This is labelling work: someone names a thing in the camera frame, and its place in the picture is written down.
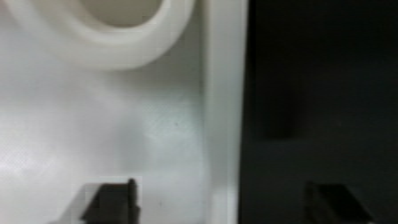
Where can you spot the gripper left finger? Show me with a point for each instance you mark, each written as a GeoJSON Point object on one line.
{"type": "Point", "coordinates": [113, 208]}

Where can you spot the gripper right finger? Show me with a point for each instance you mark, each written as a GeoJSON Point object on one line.
{"type": "Point", "coordinates": [332, 206]}

